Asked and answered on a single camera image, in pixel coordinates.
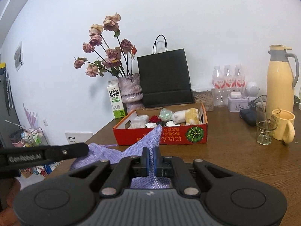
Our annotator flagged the yellow thermos jug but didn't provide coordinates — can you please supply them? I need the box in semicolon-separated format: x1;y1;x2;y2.
266;44;299;112

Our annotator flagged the left human hand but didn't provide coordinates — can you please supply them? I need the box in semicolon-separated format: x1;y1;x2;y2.
1;178;21;226

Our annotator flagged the crumpled iridescent plastic wrap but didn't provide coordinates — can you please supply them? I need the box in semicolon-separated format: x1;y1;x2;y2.
158;108;173;122

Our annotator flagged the clear glass cup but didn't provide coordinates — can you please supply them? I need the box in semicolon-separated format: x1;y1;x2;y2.
256;104;281;145

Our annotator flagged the white plastic bag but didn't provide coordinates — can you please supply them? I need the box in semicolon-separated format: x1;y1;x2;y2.
166;120;176;127

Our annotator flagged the water bottle pack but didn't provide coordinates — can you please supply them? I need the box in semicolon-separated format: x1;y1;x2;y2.
212;64;246;106

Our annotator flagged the white cardboard box on floor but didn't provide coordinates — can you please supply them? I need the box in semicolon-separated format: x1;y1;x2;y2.
65;132;93;144

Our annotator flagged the black paper shopping bag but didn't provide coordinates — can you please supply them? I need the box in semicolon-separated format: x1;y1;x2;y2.
137;39;194;108

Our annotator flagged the purple knitted pouch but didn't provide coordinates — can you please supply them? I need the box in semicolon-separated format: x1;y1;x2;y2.
69;125;171;189

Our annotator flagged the wire storage rack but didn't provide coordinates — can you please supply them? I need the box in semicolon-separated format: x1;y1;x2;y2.
5;120;49;147

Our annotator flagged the orange cardboard box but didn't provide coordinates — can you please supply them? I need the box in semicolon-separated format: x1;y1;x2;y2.
113;103;208;145

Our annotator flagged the red fabric rose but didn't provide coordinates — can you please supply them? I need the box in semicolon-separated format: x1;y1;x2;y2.
149;115;161;124

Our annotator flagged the dried pink rose bouquet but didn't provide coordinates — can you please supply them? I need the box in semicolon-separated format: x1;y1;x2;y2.
74;13;137;78

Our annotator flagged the small white round robot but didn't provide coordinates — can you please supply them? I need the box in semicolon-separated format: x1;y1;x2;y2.
245;82;260;101

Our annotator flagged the yellow plastic mug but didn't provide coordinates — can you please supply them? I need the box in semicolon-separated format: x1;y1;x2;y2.
273;109;295;144

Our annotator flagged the green white milk carton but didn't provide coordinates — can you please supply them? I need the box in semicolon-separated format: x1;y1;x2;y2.
107;79;125;118

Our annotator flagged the clear container with pellets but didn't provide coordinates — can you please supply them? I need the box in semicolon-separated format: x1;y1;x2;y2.
191;84;214;111

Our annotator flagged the white earbuds case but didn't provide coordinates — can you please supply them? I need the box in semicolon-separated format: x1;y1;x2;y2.
230;92;242;99

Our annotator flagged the purple marbled ceramic vase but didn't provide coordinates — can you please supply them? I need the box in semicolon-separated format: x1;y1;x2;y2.
118;73;144;113

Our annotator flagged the white and yellow plush toy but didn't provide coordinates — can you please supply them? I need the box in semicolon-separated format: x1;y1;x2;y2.
171;108;201;125

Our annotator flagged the dark blue pouch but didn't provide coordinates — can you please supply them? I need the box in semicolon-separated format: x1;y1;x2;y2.
239;109;257;127

